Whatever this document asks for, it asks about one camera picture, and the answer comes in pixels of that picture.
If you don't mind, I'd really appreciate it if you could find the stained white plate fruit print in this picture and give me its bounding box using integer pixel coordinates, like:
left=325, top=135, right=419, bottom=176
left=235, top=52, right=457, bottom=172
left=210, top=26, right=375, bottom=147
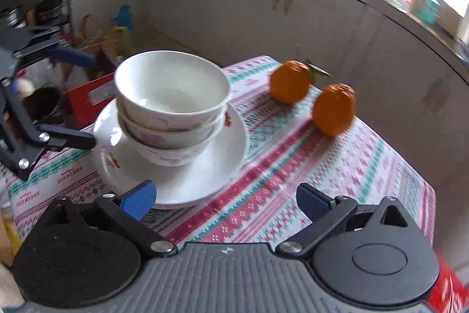
left=91, top=98, right=251, bottom=207

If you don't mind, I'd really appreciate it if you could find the red cardboard box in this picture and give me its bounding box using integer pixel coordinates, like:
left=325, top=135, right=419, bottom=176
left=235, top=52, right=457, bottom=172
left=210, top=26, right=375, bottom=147
left=67, top=73, right=118, bottom=129

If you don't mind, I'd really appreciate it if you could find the blue and yellow plastic item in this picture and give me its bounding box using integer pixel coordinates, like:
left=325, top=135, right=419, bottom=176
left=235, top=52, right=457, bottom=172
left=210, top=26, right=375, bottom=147
left=110, top=4, right=135, bottom=55

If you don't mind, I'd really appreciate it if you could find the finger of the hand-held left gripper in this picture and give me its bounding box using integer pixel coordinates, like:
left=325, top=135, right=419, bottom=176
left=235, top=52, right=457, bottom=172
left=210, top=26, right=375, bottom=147
left=0, top=77, right=97, bottom=181
left=0, top=25, right=96, bottom=67

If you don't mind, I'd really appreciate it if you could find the orange without leaf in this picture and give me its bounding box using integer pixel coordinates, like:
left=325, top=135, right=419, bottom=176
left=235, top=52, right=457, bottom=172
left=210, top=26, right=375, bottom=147
left=312, top=83, right=356, bottom=138

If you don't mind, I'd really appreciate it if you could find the wooden cutting board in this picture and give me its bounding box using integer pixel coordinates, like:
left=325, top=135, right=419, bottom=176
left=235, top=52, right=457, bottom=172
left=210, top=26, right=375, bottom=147
left=413, top=0, right=463, bottom=32

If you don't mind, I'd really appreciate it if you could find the white bowl with pink flowers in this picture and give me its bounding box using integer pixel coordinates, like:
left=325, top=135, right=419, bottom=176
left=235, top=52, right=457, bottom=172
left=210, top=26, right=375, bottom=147
left=119, top=108, right=226, bottom=150
left=114, top=50, right=234, bottom=132
left=128, top=131, right=221, bottom=167

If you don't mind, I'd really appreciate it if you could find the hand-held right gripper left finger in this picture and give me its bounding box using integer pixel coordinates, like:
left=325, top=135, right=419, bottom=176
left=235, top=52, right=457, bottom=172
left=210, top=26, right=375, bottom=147
left=43, top=180, right=179, bottom=259

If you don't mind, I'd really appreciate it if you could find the teal water bottle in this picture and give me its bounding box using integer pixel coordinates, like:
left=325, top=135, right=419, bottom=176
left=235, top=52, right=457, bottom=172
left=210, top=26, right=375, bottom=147
left=418, top=0, right=441, bottom=25

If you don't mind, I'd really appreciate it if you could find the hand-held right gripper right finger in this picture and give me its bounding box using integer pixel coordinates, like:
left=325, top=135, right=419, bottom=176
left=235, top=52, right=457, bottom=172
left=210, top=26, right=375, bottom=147
left=275, top=182, right=410, bottom=258

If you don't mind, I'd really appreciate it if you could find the red snack gift box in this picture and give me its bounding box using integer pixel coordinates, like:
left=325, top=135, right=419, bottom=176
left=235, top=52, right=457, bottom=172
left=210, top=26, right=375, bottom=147
left=427, top=252, right=461, bottom=313

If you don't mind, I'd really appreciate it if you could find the person's cream clothing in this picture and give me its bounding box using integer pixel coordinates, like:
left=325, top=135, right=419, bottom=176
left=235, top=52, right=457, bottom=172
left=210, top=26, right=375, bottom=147
left=0, top=254, right=23, bottom=308

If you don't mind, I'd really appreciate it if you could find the orange with stem and leaf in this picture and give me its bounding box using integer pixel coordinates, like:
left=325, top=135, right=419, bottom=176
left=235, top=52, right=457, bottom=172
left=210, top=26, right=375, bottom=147
left=270, top=58, right=331, bottom=105

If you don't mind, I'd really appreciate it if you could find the patterned red green tablecloth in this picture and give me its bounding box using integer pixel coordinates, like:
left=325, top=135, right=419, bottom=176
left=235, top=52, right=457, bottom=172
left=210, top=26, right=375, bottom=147
left=7, top=55, right=437, bottom=252

